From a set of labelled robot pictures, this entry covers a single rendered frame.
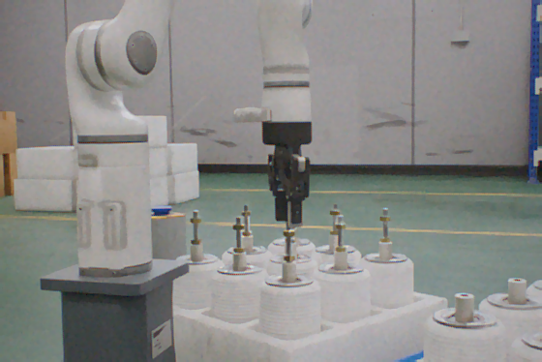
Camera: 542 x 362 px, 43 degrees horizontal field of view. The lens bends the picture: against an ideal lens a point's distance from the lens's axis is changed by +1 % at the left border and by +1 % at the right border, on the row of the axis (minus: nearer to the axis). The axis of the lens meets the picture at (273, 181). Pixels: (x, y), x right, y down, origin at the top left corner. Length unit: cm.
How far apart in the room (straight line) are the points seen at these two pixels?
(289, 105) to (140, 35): 24
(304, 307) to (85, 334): 31
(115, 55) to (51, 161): 333
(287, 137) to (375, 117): 542
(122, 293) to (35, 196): 340
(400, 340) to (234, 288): 28
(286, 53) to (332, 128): 550
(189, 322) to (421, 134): 532
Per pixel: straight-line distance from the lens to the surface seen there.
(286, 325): 104
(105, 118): 91
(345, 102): 647
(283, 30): 101
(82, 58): 92
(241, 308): 112
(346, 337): 107
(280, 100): 101
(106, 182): 91
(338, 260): 114
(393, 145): 639
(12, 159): 534
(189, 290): 121
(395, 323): 116
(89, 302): 92
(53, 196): 419
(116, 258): 91
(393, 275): 120
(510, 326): 95
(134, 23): 91
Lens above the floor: 49
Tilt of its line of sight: 5 degrees down
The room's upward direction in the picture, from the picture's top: 1 degrees counter-clockwise
